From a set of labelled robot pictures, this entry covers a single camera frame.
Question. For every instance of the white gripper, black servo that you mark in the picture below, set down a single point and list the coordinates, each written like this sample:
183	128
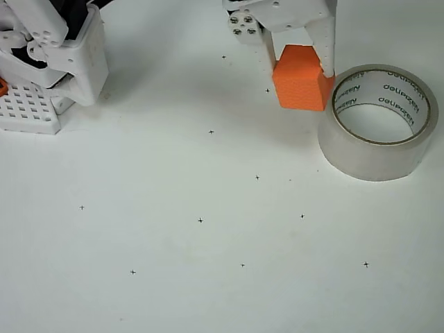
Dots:
291	17

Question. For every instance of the white perforated base plate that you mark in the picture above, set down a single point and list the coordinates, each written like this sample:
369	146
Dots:
27	105

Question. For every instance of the orange table clamp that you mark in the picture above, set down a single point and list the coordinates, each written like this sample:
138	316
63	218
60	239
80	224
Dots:
2	86

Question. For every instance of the orange cube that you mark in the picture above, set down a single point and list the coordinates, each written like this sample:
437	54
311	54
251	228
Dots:
298	86

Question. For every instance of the clear packing tape roll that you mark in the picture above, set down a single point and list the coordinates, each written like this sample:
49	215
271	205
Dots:
347	156

